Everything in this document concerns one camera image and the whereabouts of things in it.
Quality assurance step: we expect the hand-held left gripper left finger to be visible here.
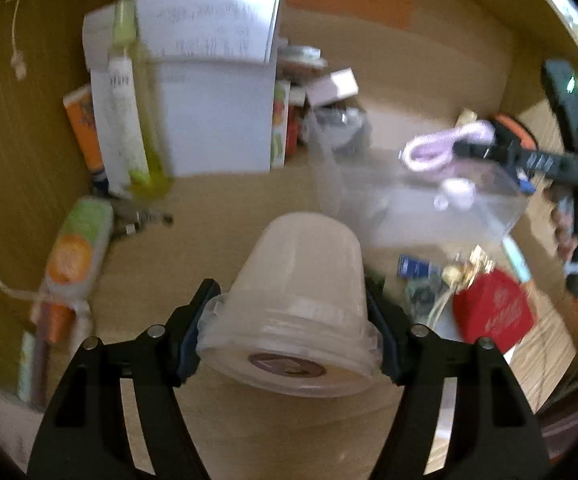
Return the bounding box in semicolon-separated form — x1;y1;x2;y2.
26;278;222;480

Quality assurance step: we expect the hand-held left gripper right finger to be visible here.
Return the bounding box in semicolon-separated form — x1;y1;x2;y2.
364;277;552;480

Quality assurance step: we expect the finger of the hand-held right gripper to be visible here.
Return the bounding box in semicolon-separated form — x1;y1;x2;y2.
451;140;546;177

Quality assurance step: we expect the pink braided cable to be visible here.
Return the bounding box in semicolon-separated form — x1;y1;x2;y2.
401;121;494;173

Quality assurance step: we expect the small blue box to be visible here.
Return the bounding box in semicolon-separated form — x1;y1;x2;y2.
398;255;440;278

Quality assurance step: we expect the translucent plastic tub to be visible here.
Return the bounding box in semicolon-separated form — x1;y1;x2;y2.
196;212;385;398

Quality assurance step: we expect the clear plastic storage bin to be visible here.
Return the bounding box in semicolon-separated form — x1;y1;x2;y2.
309;105;530;256

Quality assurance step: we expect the person's right hand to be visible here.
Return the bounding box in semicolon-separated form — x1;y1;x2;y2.
549;202;577;262

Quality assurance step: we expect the black orange zip case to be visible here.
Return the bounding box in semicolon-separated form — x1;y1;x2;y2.
491;112;540;153

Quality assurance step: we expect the teal white pen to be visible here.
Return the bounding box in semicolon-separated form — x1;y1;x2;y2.
501;237;532;282

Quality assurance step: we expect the bunch of keys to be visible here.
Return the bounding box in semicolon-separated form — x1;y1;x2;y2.
112;200;175;236

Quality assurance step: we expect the green orange packet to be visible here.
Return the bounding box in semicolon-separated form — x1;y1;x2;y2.
39;197;115;311

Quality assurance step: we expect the pile of metal trinkets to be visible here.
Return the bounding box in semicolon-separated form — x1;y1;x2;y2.
314;105;372;151

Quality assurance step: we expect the small pale pink box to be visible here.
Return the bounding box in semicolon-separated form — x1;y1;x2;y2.
306;67;360;108

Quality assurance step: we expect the fruit print box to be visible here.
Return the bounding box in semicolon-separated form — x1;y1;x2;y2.
270;80;292;168

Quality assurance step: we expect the white box with papers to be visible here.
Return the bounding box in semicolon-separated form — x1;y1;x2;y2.
82;0;282;196

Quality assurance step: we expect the orange tube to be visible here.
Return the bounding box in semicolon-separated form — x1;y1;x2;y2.
63;85;107;183

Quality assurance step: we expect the white tube with green cap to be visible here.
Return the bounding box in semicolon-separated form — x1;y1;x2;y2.
109;0;150;186

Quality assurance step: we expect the red pouch with gold cord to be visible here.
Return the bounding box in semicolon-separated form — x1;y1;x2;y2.
444;247;537;356

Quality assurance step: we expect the white cord with plug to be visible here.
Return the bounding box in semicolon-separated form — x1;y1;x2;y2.
8;0;31;81

